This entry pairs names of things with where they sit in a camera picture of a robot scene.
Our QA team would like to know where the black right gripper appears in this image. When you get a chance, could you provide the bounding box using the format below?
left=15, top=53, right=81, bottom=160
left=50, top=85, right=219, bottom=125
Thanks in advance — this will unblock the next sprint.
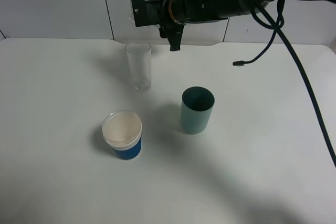
left=143, top=0, right=185, bottom=51

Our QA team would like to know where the teal plastic cup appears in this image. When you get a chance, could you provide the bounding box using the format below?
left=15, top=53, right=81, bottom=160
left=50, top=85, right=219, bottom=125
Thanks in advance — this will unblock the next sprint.
left=180, top=87, right=215, bottom=135

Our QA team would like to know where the black cable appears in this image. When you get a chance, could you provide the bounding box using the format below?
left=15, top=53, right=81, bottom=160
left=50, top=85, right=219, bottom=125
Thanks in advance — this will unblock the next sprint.
left=232, top=0, right=336, bottom=168

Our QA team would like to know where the tall clear glass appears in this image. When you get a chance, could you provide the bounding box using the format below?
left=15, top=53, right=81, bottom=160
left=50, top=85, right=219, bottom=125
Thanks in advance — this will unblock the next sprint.
left=125, top=42, right=152, bottom=91

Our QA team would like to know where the blue white ribbed cup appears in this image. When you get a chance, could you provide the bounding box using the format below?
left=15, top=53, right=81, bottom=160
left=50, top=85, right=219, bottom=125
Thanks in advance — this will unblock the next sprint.
left=101, top=110, right=142, bottom=160

